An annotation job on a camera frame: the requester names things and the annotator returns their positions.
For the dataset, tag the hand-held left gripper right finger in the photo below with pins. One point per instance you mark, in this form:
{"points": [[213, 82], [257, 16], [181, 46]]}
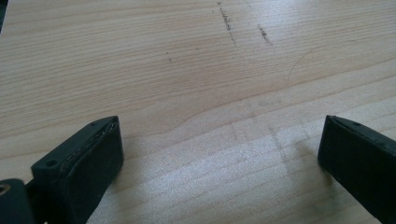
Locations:
{"points": [[361, 161]]}

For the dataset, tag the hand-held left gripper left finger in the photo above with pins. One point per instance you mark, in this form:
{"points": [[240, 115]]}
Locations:
{"points": [[84, 168]]}

